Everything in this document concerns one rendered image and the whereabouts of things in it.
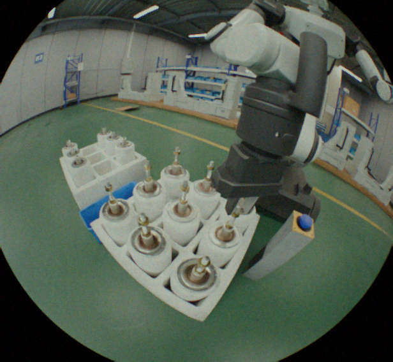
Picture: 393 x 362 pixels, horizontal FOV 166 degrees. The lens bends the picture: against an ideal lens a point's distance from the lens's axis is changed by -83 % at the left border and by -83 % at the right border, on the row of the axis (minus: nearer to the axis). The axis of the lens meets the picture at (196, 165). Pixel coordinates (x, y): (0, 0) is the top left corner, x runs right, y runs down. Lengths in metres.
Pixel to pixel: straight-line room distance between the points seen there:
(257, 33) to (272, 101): 0.08
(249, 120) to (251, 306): 0.56
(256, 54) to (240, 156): 0.12
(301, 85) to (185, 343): 0.62
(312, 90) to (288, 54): 0.05
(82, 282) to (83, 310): 0.12
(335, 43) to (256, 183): 0.61
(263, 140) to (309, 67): 0.10
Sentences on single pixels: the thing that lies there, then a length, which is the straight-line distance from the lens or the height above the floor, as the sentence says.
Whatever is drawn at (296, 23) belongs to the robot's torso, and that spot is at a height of 0.87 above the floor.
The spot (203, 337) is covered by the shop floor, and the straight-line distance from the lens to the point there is 0.55.
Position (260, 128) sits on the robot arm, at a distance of 0.16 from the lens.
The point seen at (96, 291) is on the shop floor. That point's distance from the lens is 0.59.
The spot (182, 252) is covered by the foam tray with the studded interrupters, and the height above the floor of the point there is 0.18.
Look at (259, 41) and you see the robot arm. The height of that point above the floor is 0.59.
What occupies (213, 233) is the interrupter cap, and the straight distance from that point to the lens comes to 0.33.
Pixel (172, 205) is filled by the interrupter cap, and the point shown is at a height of 0.25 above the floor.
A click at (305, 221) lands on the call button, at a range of 0.37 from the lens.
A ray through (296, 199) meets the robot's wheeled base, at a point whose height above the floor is 0.18.
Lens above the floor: 0.53
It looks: 31 degrees down
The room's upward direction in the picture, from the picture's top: 9 degrees clockwise
